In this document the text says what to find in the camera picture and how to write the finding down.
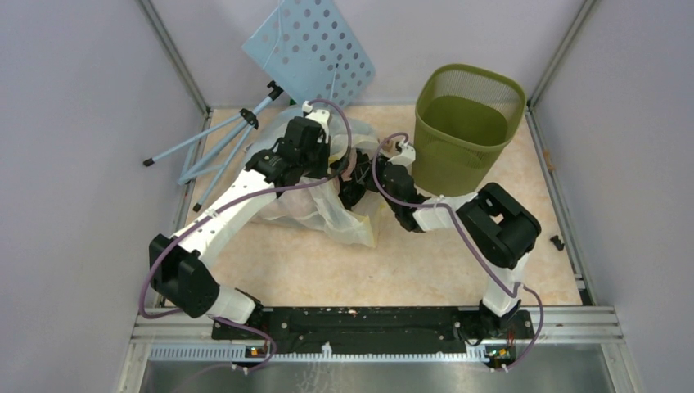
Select black trash bag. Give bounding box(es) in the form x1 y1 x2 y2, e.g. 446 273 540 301
338 151 378 210

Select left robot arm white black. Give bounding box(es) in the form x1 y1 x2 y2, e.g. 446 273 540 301
147 110 331 339

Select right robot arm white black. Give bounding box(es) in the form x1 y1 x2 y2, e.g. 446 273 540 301
368 158 542 337

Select translucent plastic bag with trash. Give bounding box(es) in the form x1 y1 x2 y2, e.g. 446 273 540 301
242 106 385 248

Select green mesh trash bin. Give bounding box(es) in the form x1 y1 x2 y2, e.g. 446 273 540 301
412 64 526 196

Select light blue tripod legs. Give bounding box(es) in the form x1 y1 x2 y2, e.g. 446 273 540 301
142 80 284 212

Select light blue perforated stand plate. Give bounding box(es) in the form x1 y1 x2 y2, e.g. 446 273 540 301
242 0 376 108

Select small black clip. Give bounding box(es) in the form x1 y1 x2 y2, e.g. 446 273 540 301
550 235 566 251

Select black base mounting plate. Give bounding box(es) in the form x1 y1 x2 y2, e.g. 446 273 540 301
211 306 535 356

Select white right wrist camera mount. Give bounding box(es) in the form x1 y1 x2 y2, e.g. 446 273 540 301
388 141 416 168

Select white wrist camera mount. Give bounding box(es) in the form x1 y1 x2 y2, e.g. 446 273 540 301
301 101 331 131
388 141 416 168

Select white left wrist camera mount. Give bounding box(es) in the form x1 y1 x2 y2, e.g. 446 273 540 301
301 101 331 131

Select aluminium corner post right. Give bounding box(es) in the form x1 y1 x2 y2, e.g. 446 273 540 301
526 0 601 111

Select aluminium corner post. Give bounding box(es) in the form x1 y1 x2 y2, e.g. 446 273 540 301
137 0 211 116
526 0 601 111

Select aluminium corner post left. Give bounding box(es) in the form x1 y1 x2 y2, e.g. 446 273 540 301
137 0 211 116

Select aluminium frame rail front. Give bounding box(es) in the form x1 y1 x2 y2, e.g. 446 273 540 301
131 306 624 364

